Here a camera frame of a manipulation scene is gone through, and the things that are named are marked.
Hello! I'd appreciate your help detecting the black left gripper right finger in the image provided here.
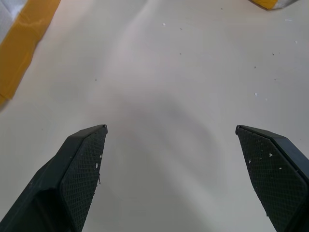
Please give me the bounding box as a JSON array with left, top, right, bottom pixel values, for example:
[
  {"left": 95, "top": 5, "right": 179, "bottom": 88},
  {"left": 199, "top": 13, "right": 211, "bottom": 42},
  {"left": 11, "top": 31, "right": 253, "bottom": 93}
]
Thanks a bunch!
[{"left": 235, "top": 125, "right": 309, "bottom": 232}]

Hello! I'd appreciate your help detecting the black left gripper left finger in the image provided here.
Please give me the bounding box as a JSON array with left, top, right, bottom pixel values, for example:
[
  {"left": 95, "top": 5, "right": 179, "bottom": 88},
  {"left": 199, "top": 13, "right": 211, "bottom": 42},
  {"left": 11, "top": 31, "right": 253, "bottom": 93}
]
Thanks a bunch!
[{"left": 0, "top": 124, "right": 108, "bottom": 232}]

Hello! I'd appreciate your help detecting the yellow tape strip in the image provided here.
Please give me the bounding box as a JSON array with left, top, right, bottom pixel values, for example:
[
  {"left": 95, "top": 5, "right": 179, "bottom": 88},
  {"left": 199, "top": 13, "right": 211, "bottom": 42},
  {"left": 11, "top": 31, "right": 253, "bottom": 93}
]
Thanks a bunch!
[{"left": 0, "top": 0, "right": 61, "bottom": 107}]

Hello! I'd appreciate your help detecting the yellow tape corner piece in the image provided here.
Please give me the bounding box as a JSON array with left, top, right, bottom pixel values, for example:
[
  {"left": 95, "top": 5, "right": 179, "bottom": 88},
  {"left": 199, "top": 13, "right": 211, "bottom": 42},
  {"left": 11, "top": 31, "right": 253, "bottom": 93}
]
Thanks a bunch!
[{"left": 248, "top": 0, "right": 294, "bottom": 11}]

